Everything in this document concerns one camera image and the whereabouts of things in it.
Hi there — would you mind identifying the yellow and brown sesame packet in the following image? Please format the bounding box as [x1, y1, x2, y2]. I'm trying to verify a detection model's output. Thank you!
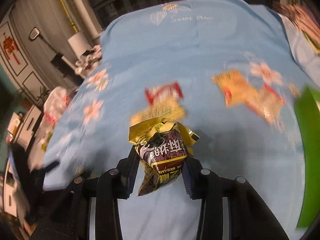
[129, 117, 200, 197]

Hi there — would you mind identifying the red hanging ornament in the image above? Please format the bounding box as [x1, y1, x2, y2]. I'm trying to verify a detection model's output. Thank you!
[1, 32, 22, 66]

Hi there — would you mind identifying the red and white snack packet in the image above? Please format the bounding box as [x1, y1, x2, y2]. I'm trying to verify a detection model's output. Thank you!
[144, 81, 185, 105]

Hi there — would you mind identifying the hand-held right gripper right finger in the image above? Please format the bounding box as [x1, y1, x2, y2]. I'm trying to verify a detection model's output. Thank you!
[181, 155, 291, 240]

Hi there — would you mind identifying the orange snack packet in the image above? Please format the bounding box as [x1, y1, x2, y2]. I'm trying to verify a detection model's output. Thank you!
[212, 70, 253, 108]

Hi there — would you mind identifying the white plastic bag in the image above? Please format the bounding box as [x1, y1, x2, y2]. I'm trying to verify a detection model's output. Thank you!
[28, 86, 81, 168]

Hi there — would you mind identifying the floral cloth bundle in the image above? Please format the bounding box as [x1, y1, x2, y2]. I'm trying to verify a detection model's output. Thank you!
[74, 44, 103, 75]

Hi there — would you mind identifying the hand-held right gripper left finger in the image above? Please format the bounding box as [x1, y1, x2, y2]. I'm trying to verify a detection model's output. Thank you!
[30, 146, 141, 240]

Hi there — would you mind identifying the green box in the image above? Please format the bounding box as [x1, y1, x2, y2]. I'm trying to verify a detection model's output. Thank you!
[294, 85, 320, 230]

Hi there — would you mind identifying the yellow cracker packet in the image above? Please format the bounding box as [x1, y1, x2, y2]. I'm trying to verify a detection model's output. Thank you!
[130, 97, 187, 125]

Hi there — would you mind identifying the white cabinet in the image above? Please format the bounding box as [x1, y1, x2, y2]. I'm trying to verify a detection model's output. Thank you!
[7, 104, 42, 151]

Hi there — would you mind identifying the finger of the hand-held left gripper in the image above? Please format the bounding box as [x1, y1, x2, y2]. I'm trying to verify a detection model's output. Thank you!
[32, 160, 61, 178]

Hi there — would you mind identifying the blue floral bedsheet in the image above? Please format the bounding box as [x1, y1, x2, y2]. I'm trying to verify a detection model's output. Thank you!
[30, 0, 320, 240]

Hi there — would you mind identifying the beige cracker packet red end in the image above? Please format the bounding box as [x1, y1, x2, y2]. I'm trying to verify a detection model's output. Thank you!
[246, 82, 287, 127]

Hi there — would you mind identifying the white cylindrical bin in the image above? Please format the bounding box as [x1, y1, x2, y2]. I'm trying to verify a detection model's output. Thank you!
[67, 31, 92, 57]

